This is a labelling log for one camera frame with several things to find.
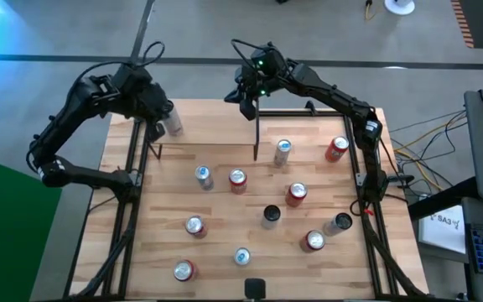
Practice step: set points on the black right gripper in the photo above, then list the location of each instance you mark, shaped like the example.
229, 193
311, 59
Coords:
262, 77

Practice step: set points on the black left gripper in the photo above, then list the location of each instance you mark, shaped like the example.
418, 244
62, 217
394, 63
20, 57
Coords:
155, 102

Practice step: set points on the white Celsius can black lid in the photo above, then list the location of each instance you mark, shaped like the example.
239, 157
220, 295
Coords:
173, 123
271, 216
338, 224

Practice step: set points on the silver blue Red Bull can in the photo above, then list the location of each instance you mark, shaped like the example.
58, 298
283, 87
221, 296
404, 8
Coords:
282, 153
204, 177
242, 256

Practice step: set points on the orange Fanta can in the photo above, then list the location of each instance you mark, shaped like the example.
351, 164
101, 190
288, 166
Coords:
336, 149
237, 181

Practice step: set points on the red Coca-Cola can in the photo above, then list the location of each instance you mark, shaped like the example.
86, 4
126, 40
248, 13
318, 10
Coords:
296, 194

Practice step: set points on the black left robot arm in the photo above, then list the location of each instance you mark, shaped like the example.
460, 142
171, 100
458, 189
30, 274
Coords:
78, 174

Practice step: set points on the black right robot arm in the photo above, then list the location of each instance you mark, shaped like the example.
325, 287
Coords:
333, 98

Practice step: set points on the wooden shelf black metal legs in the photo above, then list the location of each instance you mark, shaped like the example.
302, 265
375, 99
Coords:
212, 126

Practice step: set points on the red soda can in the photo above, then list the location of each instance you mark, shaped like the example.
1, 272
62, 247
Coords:
185, 270
195, 226
313, 241

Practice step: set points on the black power connector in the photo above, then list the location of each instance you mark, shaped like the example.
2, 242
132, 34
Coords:
401, 179

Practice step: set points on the green floor mat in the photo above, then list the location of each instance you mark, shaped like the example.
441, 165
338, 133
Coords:
6, 235

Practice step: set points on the white round stand base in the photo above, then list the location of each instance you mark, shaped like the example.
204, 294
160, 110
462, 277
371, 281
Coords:
399, 7

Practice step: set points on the black desk beam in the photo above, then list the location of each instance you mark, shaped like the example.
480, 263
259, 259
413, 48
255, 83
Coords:
438, 202

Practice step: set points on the white SA3 sign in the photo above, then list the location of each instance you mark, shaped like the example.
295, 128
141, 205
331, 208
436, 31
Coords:
443, 232

